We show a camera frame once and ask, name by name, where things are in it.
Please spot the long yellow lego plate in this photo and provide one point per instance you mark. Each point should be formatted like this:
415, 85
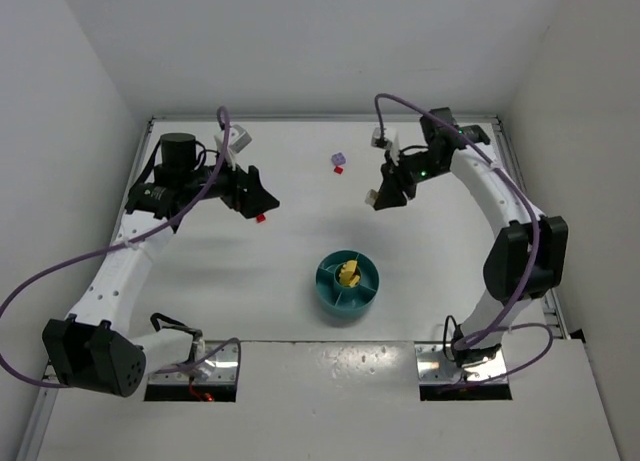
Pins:
349, 282

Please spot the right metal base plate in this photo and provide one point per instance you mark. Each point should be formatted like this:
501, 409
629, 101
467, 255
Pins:
436, 369

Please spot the metal base plate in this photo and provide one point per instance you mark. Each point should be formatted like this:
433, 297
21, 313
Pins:
436, 369
219, 369

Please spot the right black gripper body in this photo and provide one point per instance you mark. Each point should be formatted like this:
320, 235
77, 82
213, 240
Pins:
400, 176

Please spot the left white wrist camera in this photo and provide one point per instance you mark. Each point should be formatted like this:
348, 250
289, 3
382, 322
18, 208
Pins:
239, 139

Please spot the lavender lego brick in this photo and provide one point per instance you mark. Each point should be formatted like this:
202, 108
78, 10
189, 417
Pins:
338, 159

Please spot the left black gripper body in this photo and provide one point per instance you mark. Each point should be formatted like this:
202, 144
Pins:
242, 190

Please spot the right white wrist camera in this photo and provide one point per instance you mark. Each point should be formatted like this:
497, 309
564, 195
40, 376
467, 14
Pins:
387, 139

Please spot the small yellow lego brick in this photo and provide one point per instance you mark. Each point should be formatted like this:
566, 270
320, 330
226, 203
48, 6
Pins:
349, 268

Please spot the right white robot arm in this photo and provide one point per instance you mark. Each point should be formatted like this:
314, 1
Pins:
527, 257

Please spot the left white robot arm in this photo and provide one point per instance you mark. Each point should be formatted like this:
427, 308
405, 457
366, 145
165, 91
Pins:
91, 348

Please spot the teal divided round container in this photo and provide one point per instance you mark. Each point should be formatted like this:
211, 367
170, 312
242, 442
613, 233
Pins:
343, 302

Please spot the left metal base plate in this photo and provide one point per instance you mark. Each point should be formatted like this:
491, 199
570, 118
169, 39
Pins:
219, 369

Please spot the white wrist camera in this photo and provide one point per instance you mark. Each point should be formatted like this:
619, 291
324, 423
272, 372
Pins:
387, 139
239, 139

